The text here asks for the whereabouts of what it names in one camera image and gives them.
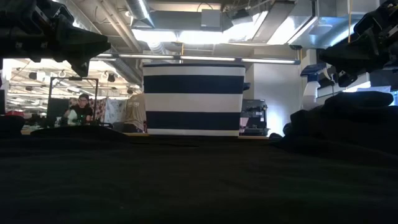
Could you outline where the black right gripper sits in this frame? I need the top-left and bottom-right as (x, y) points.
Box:
(318, 0), (398, 88)

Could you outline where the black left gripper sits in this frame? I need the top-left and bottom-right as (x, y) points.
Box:
(0, 0), (112, 78)

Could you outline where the black garment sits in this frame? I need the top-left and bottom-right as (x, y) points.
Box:
(0, 124), (398, 224)

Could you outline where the navy white-striped fabric bin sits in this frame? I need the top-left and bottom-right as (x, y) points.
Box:
(142, 63), (251, 137)

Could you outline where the white hanging sheet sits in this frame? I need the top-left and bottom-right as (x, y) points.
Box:
(356, 85), (392, 93)

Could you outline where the clear spray bottle blue trigger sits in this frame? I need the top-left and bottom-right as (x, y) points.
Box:
(300, 63), (331, 110)

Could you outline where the person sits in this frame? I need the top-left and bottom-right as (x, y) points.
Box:
(123, 93), (147, 134)
(65, 93), (94, 126)

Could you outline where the black monitor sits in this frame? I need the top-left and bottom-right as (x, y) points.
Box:
(46, 98), (71, 128)

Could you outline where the patterned hanging cloth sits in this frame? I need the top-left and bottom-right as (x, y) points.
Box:
(90, 98), (130, 124)

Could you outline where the bright ceiling light panel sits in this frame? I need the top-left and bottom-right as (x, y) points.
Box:
(132, 28), (233, 45)

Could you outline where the grey ceiling box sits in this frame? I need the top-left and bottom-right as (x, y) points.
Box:
(200, 9), (225, 32)

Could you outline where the black metal rig frame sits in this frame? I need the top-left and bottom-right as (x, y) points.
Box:
(47, 77), (100, 127)

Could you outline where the corrugated silver ventilation duct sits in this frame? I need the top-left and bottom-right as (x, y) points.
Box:
(51, 0), (144, 86)

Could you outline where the yellow hanging cable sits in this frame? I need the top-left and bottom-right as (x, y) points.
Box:
(347, 0), (353, 44)

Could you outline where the smooth round silver duct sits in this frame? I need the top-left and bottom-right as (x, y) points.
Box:
(125, 0), (155, 29)

